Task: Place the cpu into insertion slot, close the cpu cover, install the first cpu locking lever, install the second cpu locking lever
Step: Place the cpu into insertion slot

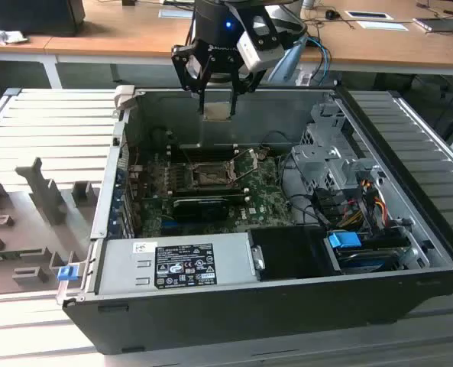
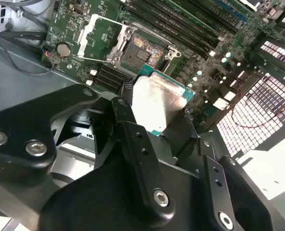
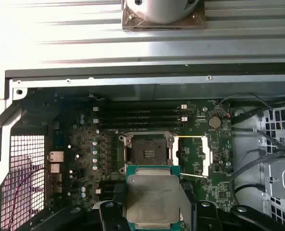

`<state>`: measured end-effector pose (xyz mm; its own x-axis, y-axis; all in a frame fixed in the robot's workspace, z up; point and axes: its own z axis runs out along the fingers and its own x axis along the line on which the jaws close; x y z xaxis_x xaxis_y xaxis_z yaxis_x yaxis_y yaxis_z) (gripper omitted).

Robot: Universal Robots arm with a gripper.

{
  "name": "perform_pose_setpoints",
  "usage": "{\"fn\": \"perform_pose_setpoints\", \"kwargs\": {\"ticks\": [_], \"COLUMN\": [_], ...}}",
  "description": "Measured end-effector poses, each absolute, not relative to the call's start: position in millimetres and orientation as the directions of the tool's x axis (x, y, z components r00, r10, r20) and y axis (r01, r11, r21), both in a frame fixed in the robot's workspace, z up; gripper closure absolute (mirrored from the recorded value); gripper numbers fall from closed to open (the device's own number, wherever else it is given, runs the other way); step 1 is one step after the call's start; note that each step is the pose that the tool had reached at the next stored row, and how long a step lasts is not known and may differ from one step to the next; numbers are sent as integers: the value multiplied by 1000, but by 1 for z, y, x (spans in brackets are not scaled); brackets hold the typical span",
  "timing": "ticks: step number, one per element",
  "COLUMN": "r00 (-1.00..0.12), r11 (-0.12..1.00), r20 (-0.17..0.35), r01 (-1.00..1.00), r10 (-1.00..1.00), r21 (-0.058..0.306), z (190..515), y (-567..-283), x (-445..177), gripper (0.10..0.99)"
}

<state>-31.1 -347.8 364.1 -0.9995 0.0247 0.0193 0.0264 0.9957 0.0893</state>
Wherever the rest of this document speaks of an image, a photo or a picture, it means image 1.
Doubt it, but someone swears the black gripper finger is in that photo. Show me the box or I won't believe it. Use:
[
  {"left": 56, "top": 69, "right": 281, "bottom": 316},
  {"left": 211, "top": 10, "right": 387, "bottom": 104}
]
[
  {"left": 228, "top": 70, "right": 267, "bottom": 115},
  {"left": 171, "top": 40, "right": 212, "bottom": 115}
]

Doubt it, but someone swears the long wooden desk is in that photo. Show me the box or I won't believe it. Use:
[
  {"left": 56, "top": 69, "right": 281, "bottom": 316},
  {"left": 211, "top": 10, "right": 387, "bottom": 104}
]
[{"left": 42, "top": 0, "right": 453, "bottom": 91}]

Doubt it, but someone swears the crumpled white paper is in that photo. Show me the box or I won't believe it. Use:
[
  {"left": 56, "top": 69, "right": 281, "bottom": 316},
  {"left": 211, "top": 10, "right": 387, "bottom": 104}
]
[{"left": 0, "top": 21, "right": 28, "bottom": 46}]

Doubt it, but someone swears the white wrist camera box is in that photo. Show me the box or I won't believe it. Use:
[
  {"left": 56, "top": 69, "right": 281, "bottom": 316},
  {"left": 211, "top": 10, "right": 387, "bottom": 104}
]
[{"left": 236, "top": 15, "right": 285, "bottom": 73}]

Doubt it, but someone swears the coloured power wire bundle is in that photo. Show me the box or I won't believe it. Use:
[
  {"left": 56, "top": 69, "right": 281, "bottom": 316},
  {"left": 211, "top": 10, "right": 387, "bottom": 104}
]
[{"left": 340, "top": 179, "right": 387, "bottom": 230}]

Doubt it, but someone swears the white flat sheet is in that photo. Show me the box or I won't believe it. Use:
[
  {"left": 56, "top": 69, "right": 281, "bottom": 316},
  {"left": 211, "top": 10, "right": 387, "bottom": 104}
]
[{"left": 356, "top": 19, "right": 409, "bottom": 31}]

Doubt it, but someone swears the dark flat laptop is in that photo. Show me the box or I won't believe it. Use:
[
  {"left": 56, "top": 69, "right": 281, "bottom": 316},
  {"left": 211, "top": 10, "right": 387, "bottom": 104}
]
[{"left": 413, "top": 17, "right": 453, "bottom": 34}]

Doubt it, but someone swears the black PC case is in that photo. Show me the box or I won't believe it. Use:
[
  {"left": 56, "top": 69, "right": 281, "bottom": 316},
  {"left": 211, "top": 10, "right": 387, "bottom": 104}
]
[{"left": 56, "top": 86, "right": 453, "bottom": 356}]

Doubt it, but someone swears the beige plastic case latch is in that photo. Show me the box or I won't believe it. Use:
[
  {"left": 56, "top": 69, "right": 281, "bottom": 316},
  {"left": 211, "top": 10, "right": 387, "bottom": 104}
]
[{"left": 114, "top": 86, "right": 136, "bottom": 112}]

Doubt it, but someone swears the small wooden desk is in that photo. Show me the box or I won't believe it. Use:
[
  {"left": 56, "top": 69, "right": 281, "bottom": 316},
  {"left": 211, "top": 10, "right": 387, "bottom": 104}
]
[{"left": 0, "top": 34, "right": 63, "bottom": 89}]

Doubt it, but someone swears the black box on desk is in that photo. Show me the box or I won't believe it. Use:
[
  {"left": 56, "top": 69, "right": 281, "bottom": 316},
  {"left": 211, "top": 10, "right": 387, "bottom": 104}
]
[{"left": 0, "top": 0, "right": 86, "bottom": 38}]

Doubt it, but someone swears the metal socket cover frame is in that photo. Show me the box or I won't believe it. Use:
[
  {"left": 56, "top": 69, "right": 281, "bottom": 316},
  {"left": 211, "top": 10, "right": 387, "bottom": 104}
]
[{"left": 228, "top": 148, "right": 260, "bottom": 184}]

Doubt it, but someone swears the blue cable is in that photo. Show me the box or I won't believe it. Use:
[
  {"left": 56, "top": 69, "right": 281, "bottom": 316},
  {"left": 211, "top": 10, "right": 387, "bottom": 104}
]
[{"left": 305, "top": 36, "right": 332, "bottom": 87}]

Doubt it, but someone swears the grey parts rack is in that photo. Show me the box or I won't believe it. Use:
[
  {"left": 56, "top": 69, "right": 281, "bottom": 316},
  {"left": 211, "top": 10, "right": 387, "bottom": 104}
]
[{"left": 0, "top": 156, "right": 101, "bottom": 297}]

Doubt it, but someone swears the hard disk in blue carrier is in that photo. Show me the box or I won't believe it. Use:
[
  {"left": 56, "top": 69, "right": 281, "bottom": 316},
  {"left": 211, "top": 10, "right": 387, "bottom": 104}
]
[{"left": 325, "top": 231, "right": 410, "bottom": 275}]

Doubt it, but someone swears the CPU silver plate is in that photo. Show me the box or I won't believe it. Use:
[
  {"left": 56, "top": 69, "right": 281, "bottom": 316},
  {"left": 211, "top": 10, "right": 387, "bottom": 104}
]
[{"left": 202, "top": 102, "right": 233, "bottom": 122}]

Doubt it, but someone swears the green motherboard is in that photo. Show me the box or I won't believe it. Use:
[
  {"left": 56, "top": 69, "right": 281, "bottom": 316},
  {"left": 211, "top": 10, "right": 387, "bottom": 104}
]
[{"left": 128, "top": 151, "right": 299, "bottom": 238}]

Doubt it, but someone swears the CPU socket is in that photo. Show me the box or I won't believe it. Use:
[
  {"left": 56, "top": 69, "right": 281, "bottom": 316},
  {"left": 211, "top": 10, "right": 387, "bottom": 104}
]
[{"left": 187, "top": 162, "right": 238, "bottom": 189}]

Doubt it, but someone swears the silver power supply unit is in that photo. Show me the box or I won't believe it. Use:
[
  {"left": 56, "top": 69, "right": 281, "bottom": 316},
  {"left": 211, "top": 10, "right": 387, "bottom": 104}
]
[{"left": 95, "top": 232, "right": 256, "bottom": 295}]

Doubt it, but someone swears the silver metal drive cage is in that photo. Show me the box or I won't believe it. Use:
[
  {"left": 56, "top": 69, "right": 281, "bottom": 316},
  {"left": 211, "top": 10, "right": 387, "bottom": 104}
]
[{"left": 290, "top": 101, "right": 387, "bottom": 200}]

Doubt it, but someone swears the black graphics card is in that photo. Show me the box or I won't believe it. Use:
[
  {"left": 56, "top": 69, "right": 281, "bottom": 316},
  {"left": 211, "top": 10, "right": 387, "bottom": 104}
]
[{"left": 171, "top": 196, "right": 229, "bottom": 222}]

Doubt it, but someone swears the black plastic shroud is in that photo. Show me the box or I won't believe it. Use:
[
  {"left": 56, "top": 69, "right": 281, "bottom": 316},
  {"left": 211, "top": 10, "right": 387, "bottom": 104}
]
[{"left": 248, "top": 225, "right": 326, "bottom": 282}]

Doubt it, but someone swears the black RAM slot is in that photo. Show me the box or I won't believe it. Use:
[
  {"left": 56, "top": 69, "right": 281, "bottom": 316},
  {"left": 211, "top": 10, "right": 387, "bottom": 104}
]
[
  {"left": 167, "top": 149, "right": 238, "bottom": 161},
  {"left": 171, "top": 193, "right": 251, "bottom": 204},
  {"left": 174, "top": 186, "right": 249, "bottom": 195}
]

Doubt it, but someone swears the blue expansion slot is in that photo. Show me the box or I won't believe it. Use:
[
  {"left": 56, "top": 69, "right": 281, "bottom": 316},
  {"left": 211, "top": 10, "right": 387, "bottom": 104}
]
[{"left": 160, "top": 216, "right": 185, "bottom": 231}]

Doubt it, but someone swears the grey desk cable port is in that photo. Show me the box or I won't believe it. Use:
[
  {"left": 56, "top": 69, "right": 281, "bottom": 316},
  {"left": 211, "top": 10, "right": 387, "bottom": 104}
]
[
  {"left": 159, "top": 8, "right": 195, "bottom": 19},
  {"left": 344, "top": 10, "right": 394, "bottom": 20}
]

